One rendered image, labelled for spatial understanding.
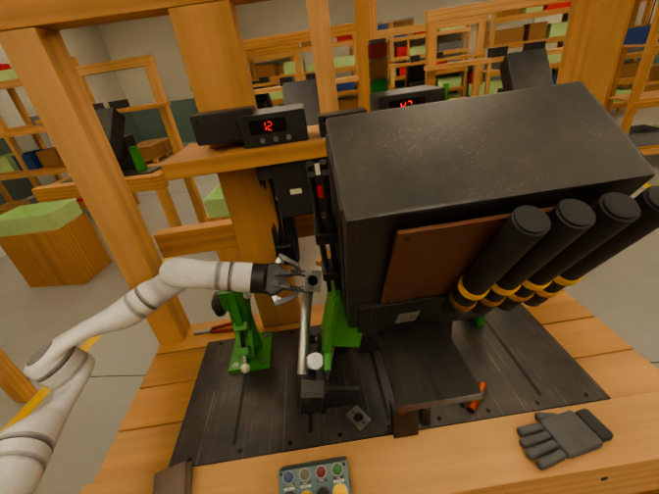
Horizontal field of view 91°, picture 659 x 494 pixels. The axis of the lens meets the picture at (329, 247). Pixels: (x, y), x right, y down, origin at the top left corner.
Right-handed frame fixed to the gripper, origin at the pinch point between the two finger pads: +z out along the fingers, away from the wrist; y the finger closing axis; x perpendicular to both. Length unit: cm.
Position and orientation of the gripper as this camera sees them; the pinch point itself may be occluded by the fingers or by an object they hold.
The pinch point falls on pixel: (308, 281)
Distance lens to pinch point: 83.6
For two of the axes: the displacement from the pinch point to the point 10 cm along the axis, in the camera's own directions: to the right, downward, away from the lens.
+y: 0.4, -9.6, 2.6
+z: 9.8, 0.9, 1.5
